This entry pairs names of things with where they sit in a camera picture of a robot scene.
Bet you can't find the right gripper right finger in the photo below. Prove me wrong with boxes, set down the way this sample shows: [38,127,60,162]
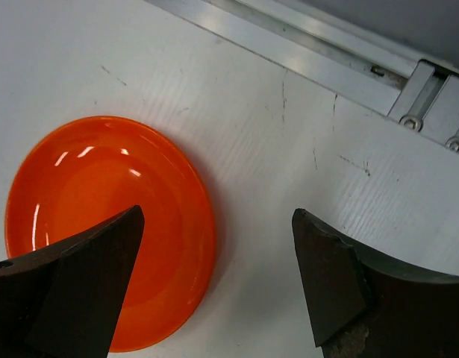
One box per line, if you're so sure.
[292,209,459,357]

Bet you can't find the aluminium table frame rail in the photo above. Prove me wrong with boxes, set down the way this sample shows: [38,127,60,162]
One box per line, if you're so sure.
[156,1,459,154]

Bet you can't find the orange small round plate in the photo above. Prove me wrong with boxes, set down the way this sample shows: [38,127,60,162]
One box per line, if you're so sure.
[4,116,216,353]

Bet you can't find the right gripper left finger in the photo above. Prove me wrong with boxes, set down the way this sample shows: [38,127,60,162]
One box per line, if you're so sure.
[0,205,145,357]

